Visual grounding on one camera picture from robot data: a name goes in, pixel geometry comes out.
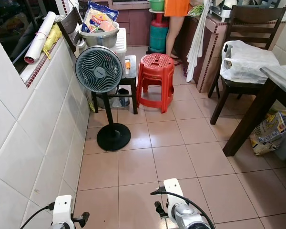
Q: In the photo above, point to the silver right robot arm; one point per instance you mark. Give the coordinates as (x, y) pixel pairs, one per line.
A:
(190, 217)

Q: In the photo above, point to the marble top wooden table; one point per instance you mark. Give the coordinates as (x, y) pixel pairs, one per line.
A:
(255, 117)

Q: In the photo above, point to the yellow printed rice sack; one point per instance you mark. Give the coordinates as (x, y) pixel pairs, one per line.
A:
(269, 133)

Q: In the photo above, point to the red plastic stool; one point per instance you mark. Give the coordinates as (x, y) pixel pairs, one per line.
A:
(156, 71)

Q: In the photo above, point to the small black side table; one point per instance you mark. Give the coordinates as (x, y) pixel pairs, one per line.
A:
(132, 71)

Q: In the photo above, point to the grey standing fan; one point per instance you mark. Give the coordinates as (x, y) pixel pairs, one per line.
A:
(98, 69)

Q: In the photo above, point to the small orange bottle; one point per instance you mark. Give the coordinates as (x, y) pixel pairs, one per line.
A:
(127, 63)

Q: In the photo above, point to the tiled kitchen counter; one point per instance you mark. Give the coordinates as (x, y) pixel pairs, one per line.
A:
(212, 52)

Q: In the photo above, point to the white hanging cloth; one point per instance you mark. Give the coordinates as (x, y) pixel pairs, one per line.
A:
(196, 43)

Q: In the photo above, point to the white plastic bag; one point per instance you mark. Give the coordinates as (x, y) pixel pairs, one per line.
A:
(248, 62)

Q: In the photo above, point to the white plastic box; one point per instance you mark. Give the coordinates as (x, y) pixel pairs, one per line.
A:
(121, 43)

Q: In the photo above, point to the green gas cylinder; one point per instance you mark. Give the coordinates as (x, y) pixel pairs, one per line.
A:
(157, 37)

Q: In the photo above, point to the large steel basin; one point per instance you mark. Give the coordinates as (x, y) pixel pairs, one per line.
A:
(100, 39)

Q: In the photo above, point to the yellow plastic bag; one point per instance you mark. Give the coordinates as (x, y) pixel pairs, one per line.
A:
(53, 39)

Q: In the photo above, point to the maroon cabinet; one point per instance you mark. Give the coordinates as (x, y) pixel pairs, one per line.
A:
(136, 26)

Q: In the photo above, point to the white paper roll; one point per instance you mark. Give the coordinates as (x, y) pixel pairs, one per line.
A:
(40, 37)

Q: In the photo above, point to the green vegetable bag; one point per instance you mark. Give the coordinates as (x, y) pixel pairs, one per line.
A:
(196, 10)

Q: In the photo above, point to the person in orange shorts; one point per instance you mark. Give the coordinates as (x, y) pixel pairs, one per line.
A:
(176, 7)

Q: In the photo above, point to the blue printed food bag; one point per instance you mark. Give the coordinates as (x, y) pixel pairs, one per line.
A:
(100, 15)

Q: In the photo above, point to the green plastic basin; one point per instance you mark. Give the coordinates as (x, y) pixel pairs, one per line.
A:
(156, 5)

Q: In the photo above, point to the dark wooden chair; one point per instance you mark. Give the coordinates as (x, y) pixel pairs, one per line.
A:
(257, 21)

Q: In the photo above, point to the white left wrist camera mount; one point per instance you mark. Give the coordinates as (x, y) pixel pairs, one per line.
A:
(63, 209)

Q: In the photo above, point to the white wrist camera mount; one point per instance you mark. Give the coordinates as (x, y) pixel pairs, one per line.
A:
(63, 209)
(172, 190)

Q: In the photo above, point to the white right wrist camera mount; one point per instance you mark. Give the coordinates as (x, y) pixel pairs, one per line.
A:
(172, 190)

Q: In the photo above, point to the dark wooden frame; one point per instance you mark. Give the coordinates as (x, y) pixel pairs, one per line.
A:
(70, 27)

